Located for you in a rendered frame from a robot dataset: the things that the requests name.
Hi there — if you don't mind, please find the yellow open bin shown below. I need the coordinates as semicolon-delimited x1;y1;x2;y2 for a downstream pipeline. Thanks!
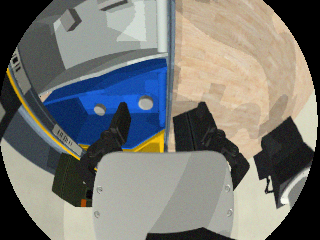
79;130;165;152

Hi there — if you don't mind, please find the blue bin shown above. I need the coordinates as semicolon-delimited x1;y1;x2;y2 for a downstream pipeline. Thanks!
43;59;167;149

